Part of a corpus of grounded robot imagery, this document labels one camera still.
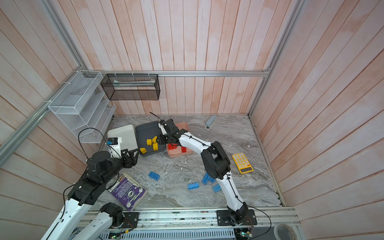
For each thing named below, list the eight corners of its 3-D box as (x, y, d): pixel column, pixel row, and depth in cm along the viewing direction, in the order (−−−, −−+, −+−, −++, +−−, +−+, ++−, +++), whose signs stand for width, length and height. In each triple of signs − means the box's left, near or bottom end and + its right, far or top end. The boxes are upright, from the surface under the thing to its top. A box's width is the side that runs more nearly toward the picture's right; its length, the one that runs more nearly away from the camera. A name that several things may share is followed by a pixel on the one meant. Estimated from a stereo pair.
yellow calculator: (241, 174, 91) (242, 173, 89) (231, 156, 99) (232, 154, 97) (252, 171, 92) (254, 169, 90) (242, 153, 100) (243, 151, 99)
